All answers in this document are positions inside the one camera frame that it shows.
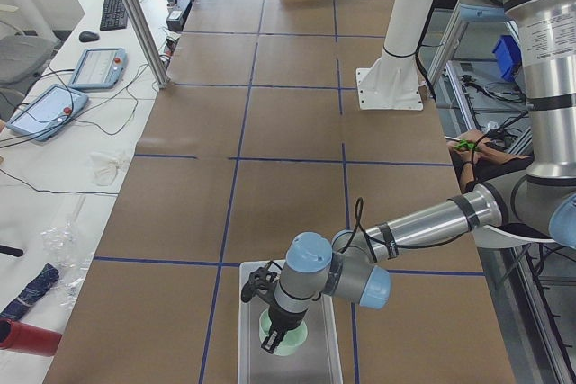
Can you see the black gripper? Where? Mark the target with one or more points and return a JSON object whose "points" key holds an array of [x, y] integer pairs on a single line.
{"points": [[282, 318]]}

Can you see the mint green bowl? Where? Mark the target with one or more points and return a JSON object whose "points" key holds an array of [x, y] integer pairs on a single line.
{"points": [[292, 340]]}

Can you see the clear plastic box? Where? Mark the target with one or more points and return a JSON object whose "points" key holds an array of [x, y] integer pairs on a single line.
{"points": [[316, 361]]}

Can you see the black computer box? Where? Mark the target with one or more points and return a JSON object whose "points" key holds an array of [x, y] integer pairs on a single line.
{"points": [[178, 14]]}

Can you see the blue folded umbrella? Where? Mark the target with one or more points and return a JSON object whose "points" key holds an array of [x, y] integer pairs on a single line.
{"points": [[34, 291]]}

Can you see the clear plastic wrap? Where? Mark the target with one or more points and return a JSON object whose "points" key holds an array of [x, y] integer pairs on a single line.
{"points": [[68, 250]]}

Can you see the white crumpled tissue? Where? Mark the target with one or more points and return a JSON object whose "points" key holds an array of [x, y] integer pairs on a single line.
{"points": [[106, 166]]}

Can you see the red bottle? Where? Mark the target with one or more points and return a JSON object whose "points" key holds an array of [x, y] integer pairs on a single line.
{"points": [[23, 338]]}

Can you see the person in black clothes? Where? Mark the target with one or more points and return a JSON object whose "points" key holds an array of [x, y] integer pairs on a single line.
{"points": [[498, 191]]}

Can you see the green object in hands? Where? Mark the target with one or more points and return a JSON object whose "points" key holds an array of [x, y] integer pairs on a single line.
{"points": [[465, 145]]}

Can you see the near teach pendant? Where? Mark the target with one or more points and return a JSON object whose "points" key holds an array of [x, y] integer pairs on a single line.
{"points": [[45, 117]]}

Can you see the teach pendant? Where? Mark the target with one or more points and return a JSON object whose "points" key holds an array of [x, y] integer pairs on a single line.
{"points": [[45, 117], [98, 69]]}

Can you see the far teach pendant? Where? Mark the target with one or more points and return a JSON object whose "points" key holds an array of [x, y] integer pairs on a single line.
{"points": [[98, 69]]}

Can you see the black computer mouse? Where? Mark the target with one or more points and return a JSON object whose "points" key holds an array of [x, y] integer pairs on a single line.
{"points": [[88, 36]]}

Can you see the black keyboard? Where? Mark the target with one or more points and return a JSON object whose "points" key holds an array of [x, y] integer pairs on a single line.
{"points": [[114, 16]]}

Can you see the blue storage bin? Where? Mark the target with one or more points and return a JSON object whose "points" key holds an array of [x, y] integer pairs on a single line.
{"points": [[508, 57]]}

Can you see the grey office chair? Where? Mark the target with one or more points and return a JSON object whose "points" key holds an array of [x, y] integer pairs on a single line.
{"points": [[22, 55]]}

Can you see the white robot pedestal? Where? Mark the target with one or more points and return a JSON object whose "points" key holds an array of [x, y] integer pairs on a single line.
{"points": [[392, 82]]}

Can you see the aluminium frame post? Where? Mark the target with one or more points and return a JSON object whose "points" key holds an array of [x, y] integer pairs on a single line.
{"points": [[146, 41]]}

